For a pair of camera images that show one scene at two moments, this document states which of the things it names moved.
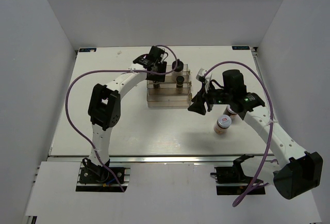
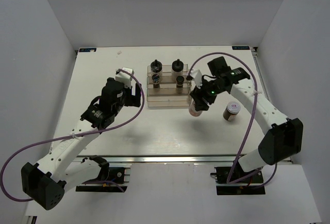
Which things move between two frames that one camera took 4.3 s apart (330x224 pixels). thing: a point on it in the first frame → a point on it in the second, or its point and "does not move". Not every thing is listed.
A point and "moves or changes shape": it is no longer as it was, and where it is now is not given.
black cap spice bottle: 180,80 does not move
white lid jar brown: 229,111 does not move
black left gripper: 158,78 → 133,100
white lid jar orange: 223,123 moves or changes shape
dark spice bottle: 156,84 does not move
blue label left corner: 87,49 does not move
